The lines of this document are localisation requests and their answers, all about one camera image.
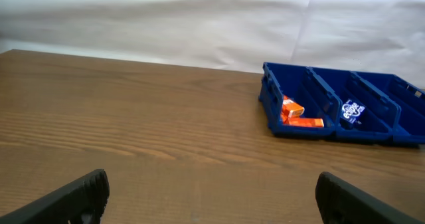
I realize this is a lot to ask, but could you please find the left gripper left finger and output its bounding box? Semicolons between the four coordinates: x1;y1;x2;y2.
0;168;110;224

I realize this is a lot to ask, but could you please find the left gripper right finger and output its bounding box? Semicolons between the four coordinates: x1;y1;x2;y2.
314;171;425;224

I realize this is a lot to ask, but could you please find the blue candy pack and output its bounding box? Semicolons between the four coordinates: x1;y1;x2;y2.
339;98;367;125

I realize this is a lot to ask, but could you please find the orange candy box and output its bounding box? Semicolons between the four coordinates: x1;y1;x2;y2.
281;96;305;118
280;112;325;129

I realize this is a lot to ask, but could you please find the blue tray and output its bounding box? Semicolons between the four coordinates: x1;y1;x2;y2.
258;61;425;148

